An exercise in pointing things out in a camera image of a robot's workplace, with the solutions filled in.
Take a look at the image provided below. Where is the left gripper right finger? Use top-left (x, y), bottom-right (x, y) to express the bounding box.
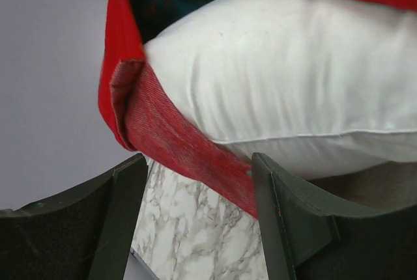
top-left (252, 153), bottom-right (416, 279)

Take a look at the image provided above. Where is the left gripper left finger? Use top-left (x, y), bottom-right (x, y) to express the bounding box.
top-left (1, 154), bottom-right (148, 280)

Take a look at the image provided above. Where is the white pillow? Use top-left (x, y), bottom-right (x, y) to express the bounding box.
top-left (144, 0), bottom-right (416, 178)

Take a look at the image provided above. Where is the red printed pillowcase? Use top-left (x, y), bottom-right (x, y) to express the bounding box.
top-left (98, 0), bottom-right (416, 216)

